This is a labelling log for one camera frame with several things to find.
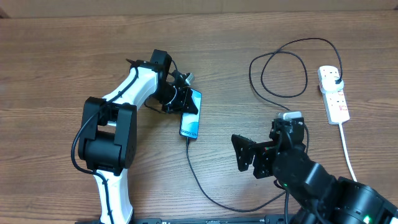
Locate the white power strip cord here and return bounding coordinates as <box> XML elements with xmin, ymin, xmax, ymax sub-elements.
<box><xmin>338</xmin><ymin>123</ymin><xmax>358</xmax><ymax>183</ymax></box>

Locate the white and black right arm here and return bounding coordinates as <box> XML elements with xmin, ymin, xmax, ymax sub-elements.
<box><xmin>231</xmin><ymin>118</ymin><xmax>397</xmax><ymax>223</ymax></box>

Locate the black Samsung smartphone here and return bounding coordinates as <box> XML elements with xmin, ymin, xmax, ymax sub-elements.
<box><xmin>180</xmin><ymin>89</ymin><xmax>201</xmax><ymax>139</ymax></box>

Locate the white charger adapter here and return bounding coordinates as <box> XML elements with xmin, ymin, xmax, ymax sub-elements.
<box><xmin>319</xmin><ymin>76</ymin><xmax>345</xmax><ymax>94</ymax></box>

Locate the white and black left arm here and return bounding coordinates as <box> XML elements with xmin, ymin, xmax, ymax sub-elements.
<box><xmin>71</xmin><ymin>49</ymin><xmax>201</xmax><ymax>223</ymax></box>

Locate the white power strip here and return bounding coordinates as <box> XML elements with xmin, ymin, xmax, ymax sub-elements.
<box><xmin>317</xmin><ymin>65</ymin><xmax>350</xmax><ymax>124</ymax></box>

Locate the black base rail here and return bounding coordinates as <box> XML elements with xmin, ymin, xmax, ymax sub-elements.
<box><xmin>74</xmin><ymin>213</ymin><xmax>299</xmax><ymax>224</ymax></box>

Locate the black USB charging cable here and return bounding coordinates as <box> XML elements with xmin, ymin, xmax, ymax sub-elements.
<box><xmin>185</xmin><ymin>37</ymin><xmax>344</xmax><ymax>213</ymax></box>

